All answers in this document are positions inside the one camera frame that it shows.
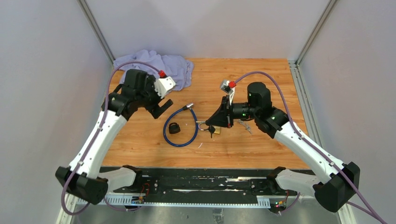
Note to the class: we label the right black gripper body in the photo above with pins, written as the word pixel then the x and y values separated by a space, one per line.
pixel 230 114

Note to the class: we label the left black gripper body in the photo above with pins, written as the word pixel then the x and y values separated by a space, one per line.
pixel 150 99

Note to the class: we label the black head key pair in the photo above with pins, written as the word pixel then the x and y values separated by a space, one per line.
pixel 210 129

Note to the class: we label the small black padlock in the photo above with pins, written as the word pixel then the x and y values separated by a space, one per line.
pixel 174 128

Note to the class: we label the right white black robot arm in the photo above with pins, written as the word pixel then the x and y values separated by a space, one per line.
pixel 332 183

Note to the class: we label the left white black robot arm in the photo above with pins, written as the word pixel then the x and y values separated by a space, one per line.
pixel 82 177

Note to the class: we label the silver key bunch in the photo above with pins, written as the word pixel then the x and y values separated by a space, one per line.
pixel 246 125

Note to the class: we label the brass padlock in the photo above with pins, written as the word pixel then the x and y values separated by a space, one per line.
pixel 218 129

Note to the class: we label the crumpled lavender cloth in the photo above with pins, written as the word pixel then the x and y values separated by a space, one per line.
pixel 174 66

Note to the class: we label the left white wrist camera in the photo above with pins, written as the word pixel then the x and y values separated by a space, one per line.
pixel 164 84

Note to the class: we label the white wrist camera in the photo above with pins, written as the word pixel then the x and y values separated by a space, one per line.
pixel 164 84
pixel 229 88

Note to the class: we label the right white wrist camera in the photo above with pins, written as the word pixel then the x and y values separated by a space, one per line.
pixel 229 88

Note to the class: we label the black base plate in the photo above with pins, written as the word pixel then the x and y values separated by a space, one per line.
pixel 205 186

